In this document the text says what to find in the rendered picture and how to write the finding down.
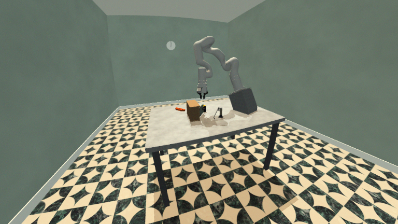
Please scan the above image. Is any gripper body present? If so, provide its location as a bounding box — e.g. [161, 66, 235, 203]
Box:
[198, 83, 207, 93]

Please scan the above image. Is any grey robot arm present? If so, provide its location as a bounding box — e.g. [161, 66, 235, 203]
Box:
[194, 36, 246, 92]

